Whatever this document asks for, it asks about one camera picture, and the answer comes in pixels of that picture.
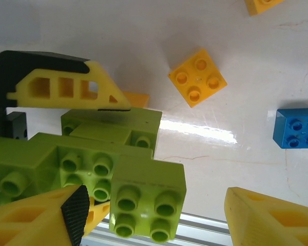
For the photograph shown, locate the blue two-by-two lego brick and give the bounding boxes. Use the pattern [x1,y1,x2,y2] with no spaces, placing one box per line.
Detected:
[272,107,308,149]

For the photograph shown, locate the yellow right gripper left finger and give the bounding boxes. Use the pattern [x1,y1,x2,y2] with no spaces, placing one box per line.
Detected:
[0,183,90,246]

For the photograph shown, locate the orange two-by-four lego brick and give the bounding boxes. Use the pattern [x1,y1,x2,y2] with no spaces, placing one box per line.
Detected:
[243,0,285,17]

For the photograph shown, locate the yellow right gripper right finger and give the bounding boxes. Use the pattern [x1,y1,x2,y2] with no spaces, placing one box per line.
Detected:
[224,187,308,246]

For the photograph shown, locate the green two-by-four lego brick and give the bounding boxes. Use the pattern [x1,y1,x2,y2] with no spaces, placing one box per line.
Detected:
[61,107,163,154]
[30,122,155,203]

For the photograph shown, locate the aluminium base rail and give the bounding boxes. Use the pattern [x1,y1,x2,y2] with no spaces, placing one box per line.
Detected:
[83,211,233,246]

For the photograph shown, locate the orange two-by-two lego brick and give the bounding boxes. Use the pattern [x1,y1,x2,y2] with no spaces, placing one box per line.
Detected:
[168,48,228,108]

